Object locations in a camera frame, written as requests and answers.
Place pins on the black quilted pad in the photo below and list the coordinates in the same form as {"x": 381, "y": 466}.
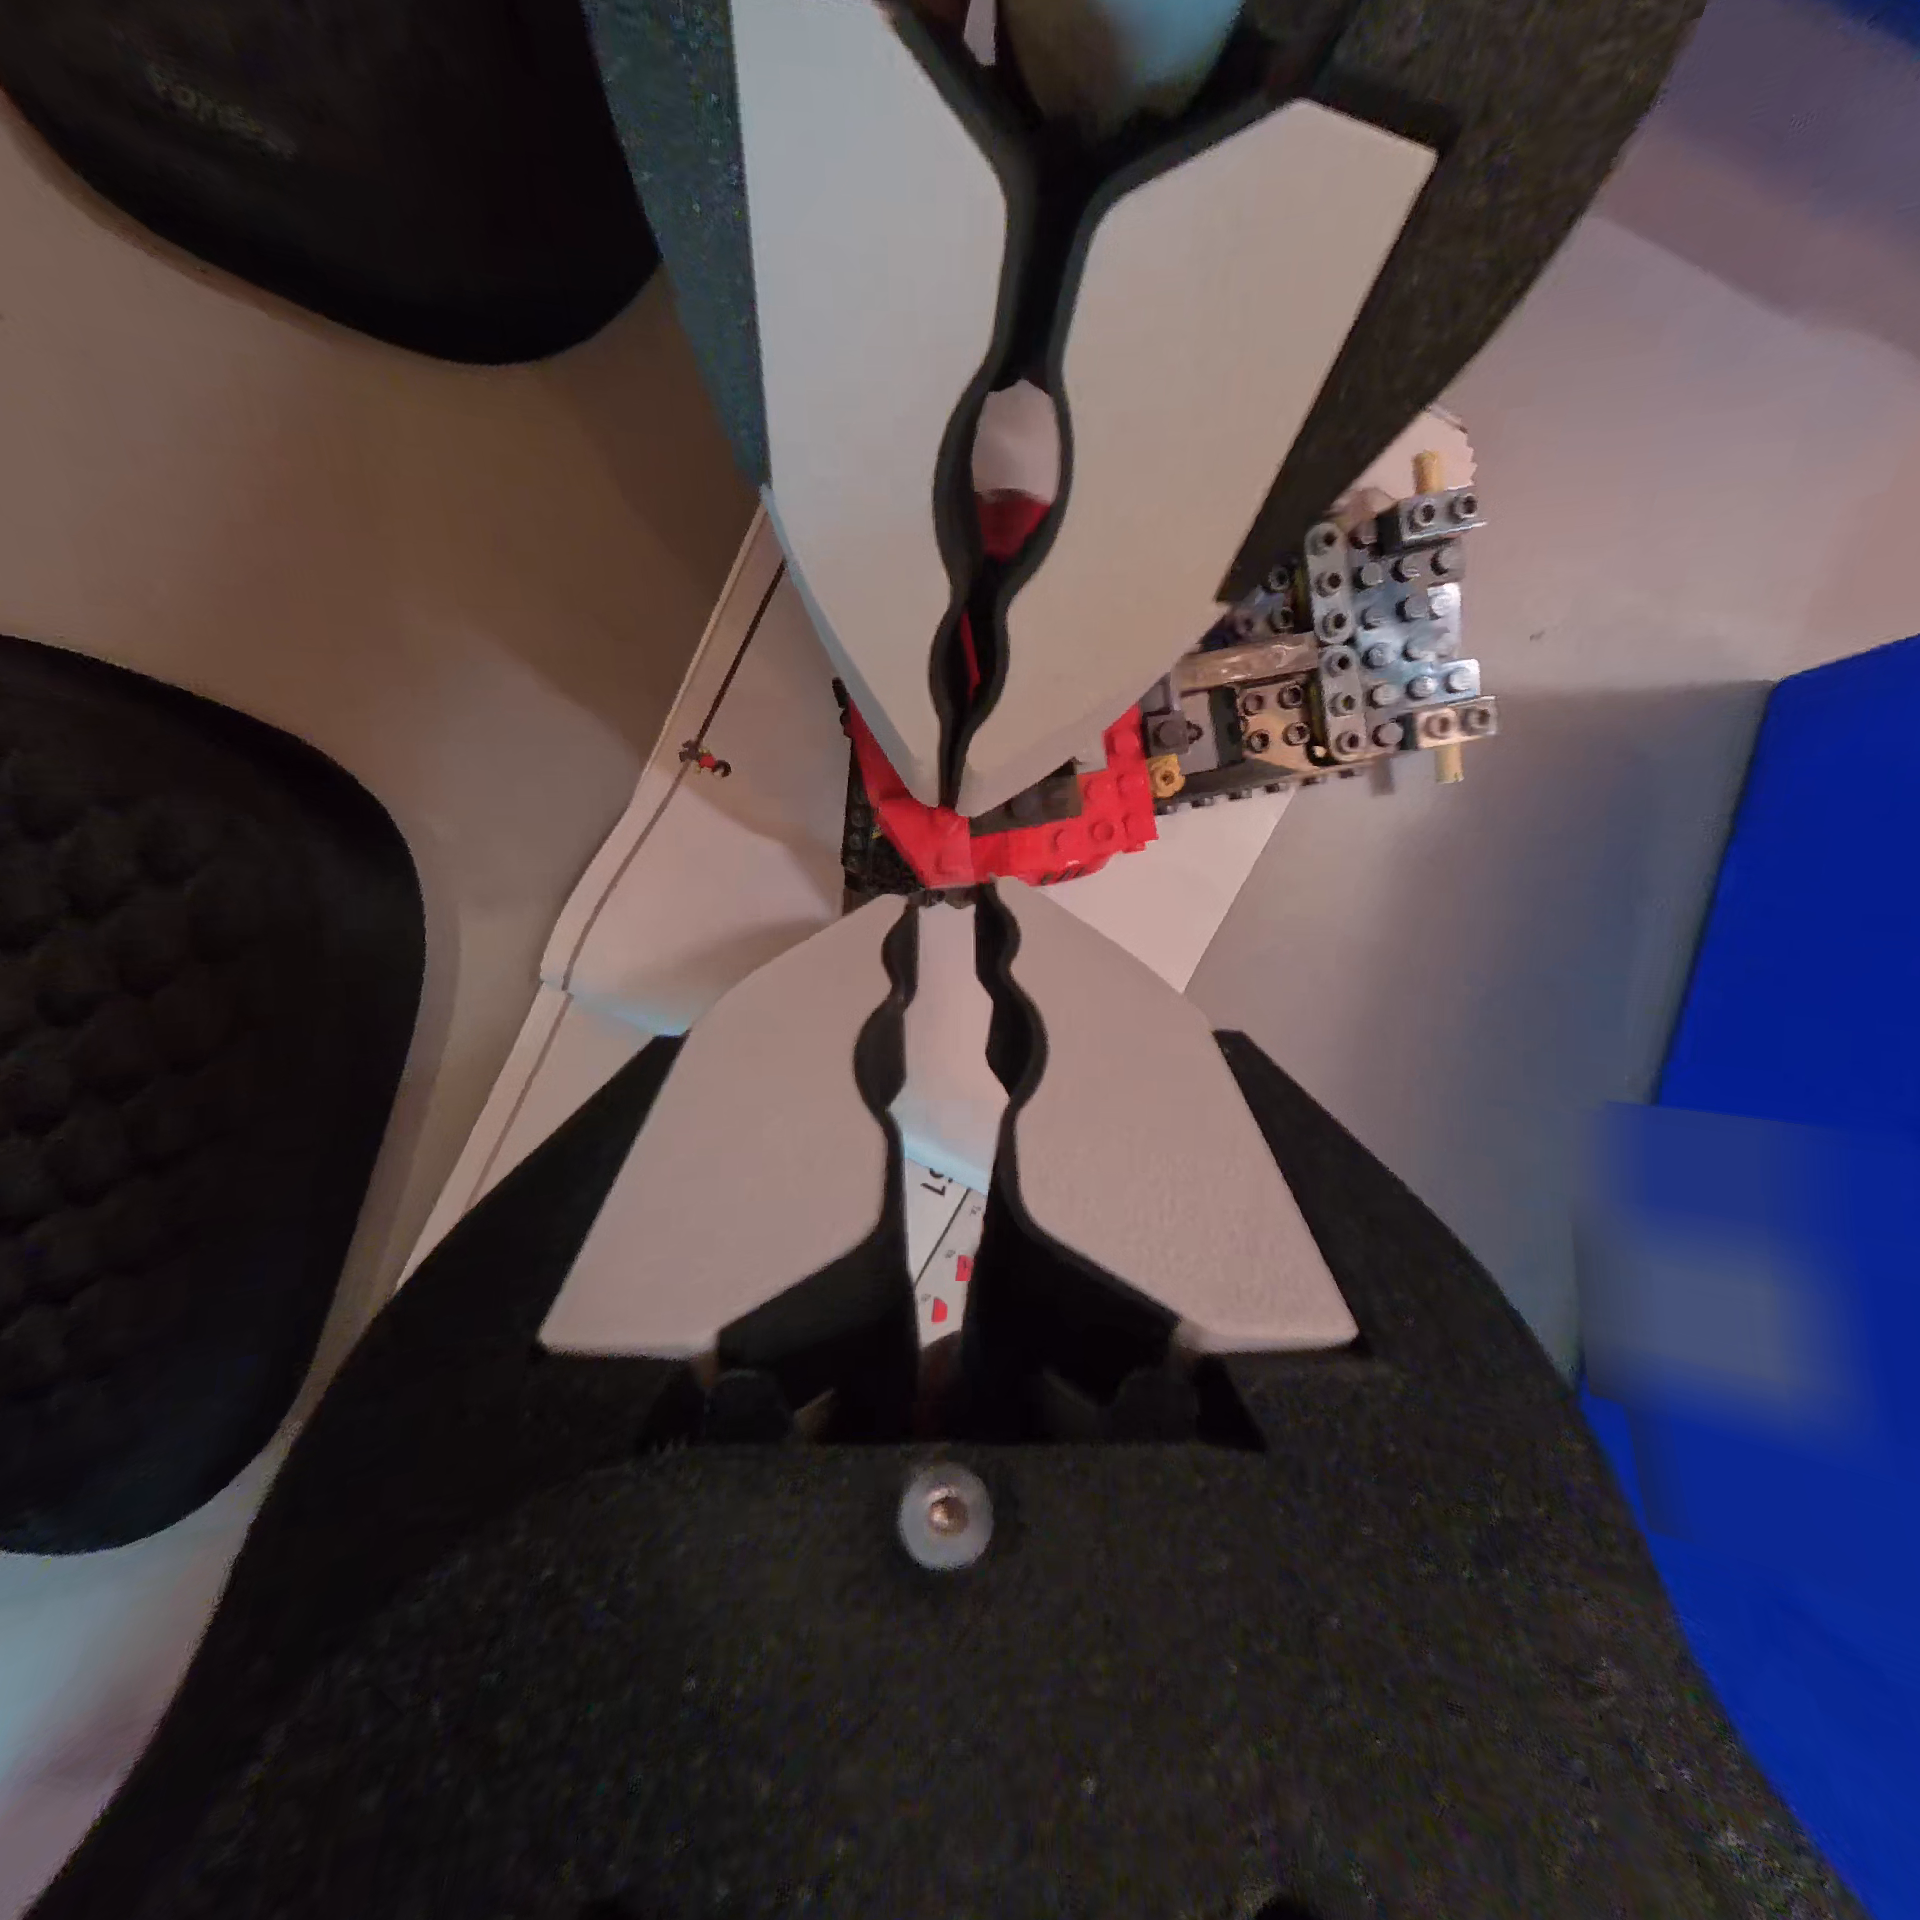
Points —
{"x": 181, "y": 1142}
{"x": 331, "y": 152}

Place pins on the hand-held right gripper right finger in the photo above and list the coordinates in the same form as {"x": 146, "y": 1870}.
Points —
{"x": 1170, "y": 1186}

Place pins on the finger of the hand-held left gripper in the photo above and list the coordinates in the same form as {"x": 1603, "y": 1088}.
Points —
{"x": 857, "y": 300}
{"x": 1232, "y": 332}

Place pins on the lego instruction booklet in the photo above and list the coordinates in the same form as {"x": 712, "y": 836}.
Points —
{"x": 718, "y": 868}

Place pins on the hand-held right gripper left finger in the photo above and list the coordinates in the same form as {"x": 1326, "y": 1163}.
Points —
{"x": 718, "y": 1199}

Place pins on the blue plastic bin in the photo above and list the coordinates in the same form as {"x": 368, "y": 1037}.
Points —
{"x": 1801, "y": 990}

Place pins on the red and black lego car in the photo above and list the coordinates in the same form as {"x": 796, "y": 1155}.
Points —
{"x": 1367, "y": 644}

